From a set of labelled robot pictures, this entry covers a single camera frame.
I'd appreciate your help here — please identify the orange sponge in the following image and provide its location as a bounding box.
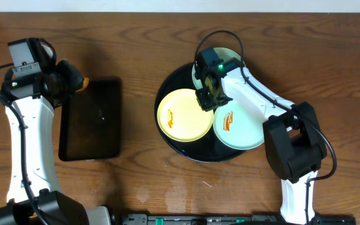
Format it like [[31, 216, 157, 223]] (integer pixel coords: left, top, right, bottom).
[[77, 77, 89, 92]]

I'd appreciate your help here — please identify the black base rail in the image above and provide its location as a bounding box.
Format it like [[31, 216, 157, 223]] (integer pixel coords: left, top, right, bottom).
[[121, 214, 357, 225]]

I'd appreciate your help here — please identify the rectangular black tray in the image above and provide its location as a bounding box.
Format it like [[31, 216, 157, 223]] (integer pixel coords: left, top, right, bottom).
[[58, 79, 123, 161]]

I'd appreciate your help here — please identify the green plate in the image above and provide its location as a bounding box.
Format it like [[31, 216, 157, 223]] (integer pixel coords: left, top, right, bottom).
[[191, 47, 241, 89], [213, 101, 264, 151]]

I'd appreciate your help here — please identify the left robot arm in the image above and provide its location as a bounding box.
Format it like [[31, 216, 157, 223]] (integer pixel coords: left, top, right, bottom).
[[0, 37, 112, 224]]

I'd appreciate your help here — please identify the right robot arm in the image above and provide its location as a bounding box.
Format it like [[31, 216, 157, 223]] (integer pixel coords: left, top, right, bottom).
[[194, 47, 328, 224]]

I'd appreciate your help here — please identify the yellow plate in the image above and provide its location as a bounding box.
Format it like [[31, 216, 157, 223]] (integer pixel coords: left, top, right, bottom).
[[156, 89, 214, 143]]

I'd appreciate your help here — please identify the round black tray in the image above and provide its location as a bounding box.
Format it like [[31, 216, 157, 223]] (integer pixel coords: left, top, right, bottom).
[[154, 62, 247, 163]]

